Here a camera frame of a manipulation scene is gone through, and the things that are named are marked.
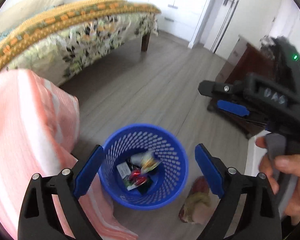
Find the cream padded headboard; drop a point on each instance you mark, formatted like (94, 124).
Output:
(15, 15)

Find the yellow green snack bag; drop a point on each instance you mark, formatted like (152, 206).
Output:
(146, 161)

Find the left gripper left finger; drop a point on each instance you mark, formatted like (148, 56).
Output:
(38, 216)

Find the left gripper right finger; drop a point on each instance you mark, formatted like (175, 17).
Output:
(260, 216)

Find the bed with floral sheet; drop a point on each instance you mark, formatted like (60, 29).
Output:
(77, 45)

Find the right hand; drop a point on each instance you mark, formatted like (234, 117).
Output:
(283, 173)

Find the blue plastic waste basket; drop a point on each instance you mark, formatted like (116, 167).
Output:
(169, 178)

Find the red foil candy jar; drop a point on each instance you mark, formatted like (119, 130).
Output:
(137, 178)

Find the pink striped tablecloth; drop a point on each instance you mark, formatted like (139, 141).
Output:
(39, 127)

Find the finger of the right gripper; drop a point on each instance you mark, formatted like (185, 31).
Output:
(219, 90)
(238, 112)

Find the dark brown cabinet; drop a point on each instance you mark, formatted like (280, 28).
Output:
(244, 59)

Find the green white milk carton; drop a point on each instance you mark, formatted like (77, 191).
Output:
(124, 170)

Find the black gold foil wrapper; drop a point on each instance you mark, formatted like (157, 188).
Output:
(144, 188)

